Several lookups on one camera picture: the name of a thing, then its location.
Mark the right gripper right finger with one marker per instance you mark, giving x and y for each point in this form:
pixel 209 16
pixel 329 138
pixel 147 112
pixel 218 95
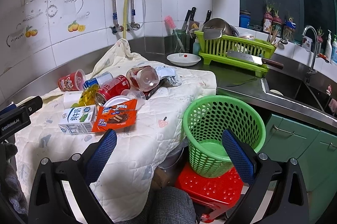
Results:
pixel 288 203

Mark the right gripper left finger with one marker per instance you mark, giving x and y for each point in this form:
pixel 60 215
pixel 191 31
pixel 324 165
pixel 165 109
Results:
pixel 48 201

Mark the white yogurt cup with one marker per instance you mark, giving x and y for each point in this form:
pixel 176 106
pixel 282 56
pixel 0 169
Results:
pixel 70 98

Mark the white milk carton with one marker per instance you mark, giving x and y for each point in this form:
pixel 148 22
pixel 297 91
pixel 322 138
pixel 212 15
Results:
pixel 78 120

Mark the red printed paper cup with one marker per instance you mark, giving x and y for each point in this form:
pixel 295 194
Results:
pixel 73 81

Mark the yellow wrapper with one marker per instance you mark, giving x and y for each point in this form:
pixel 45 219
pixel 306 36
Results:
pixel 87 97

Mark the blue white drink can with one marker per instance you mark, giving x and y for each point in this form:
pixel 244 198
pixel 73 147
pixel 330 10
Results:
pixel 99 80

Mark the orange wafer snack wrapper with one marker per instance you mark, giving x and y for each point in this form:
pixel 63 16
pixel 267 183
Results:
pixel 115 117

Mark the white plastic lid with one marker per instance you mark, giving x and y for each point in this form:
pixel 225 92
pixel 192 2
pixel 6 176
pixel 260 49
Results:
pixel 116 101

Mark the red cola can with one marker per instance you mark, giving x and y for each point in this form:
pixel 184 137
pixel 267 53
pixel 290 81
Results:
pixel 111 89

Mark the clear tea bottle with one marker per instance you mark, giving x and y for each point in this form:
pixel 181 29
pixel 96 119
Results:
pixel 143 78

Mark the silver foil bag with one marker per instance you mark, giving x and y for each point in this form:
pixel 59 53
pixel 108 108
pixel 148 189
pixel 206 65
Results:
pixel 169 75

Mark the grey gloved hand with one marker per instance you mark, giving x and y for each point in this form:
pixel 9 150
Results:
pixel 12 186

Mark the green cabinet door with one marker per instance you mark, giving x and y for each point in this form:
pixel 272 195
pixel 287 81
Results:
pixel 315 151

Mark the red plastic stool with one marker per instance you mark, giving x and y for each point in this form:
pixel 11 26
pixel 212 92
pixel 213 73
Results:
pixel 215 195

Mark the cream quilted cloth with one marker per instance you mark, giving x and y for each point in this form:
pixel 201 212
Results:
pixel 123 186

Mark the cream bowl in sink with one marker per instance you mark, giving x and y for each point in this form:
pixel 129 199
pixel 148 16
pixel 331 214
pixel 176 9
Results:
pixel 276 92

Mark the clear plastic cup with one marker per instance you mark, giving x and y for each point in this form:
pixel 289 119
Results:
pixel 135 95

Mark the black flat snack wrapper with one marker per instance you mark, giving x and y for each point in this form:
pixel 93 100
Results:
pixel 153 90

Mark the blue detergent bottle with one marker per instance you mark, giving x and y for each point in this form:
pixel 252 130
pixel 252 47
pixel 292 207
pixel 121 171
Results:
pixel 334 50

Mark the white soap pump bottle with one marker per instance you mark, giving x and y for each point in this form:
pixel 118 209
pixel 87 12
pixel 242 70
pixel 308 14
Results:
pixel 328 49

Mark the green dish rack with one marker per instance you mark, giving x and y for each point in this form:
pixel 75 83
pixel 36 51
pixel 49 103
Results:
pixel 215 50

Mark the white ceramic plate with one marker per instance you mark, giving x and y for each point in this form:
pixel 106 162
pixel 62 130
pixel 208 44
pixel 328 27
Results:
pixel 183 59

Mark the teal soap bottle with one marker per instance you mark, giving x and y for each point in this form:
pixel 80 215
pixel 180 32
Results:
pixel 196 47

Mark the pink bottle brush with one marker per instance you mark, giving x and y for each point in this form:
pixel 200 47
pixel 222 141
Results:
pixel 170 22

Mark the steel spatula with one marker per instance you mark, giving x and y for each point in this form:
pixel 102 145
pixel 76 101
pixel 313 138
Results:
pixel 212 33

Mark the green utensil jar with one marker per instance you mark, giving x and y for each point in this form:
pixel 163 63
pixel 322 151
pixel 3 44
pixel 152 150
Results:
pixel 182 35

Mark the blue lidded container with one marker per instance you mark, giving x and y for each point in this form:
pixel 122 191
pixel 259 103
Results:
pixel 244 18

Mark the steel mixing bowl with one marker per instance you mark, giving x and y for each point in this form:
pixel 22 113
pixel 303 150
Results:
pixel 219 23

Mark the cleaver with wooden handle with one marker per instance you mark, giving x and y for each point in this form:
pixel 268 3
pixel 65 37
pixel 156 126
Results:
pixel 253 59

